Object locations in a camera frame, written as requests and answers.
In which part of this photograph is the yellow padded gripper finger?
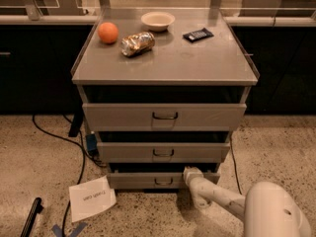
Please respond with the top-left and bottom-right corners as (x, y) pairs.
(184, 167), (203, 182)

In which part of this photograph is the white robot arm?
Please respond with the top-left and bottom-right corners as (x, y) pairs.
(184, 167), (312, 237)

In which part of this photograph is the black cable left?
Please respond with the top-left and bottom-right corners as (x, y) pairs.
(32, 114), (107, 237)

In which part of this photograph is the crushed metallic can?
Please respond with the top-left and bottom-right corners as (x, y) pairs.
(120, 32), (155, 57)

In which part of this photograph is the black bar on floor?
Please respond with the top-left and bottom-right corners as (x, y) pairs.
(20, 197), (43, 237)

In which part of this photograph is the orange fruit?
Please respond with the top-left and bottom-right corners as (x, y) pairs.
(98, 23), (119, 44)

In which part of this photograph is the black cable right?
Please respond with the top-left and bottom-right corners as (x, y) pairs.
(228, 135), (244, 196)

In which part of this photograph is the white paper bowl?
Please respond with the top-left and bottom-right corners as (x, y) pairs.
(141, 12), (175, 32)

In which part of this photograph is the white paper sign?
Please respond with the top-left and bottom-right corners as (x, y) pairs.
(69, 176), (117, 222)

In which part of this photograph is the black snack packet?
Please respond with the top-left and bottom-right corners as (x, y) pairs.
(183, 28), (213, 42)

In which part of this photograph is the grey drawer cabinet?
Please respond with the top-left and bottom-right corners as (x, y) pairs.
(72, 8), (258, 182)

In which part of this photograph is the black cable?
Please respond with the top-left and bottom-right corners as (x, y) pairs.
(228, 135), (244, 196)
(32, 114), (107, 237)

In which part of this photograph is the blue power adapter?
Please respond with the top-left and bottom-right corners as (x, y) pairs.
(86, 133), (98, 156)

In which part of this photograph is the blue tape cross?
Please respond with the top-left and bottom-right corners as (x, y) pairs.
(50, 221), (89, 237)

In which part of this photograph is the grey drawer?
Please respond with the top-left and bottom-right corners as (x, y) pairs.
(97, 142), (230, 163)
(83, 104), (246, 131)
(106, 171), (221, 191)

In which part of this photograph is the dark counter with rail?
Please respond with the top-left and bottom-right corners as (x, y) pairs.
(0, 24), (316, 115)

